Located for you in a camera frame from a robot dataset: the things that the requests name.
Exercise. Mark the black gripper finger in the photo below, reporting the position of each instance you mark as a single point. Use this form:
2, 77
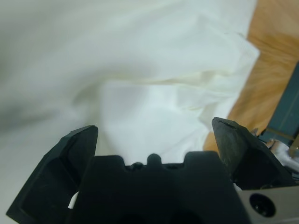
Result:
245, 158
51, 177

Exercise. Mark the white T-shirt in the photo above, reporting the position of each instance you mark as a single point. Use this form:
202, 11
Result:
116, 58

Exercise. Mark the white upright post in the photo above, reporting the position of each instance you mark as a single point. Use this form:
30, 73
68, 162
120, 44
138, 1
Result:
280, 149

